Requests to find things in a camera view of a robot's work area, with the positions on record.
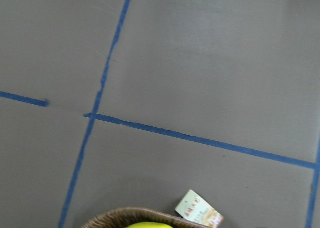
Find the woven wicker fruit basket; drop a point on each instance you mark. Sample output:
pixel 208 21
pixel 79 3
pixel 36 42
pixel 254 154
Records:
pixel 125 216

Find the basket paper tag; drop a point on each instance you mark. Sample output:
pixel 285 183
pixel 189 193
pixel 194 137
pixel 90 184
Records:
pixel 193 207

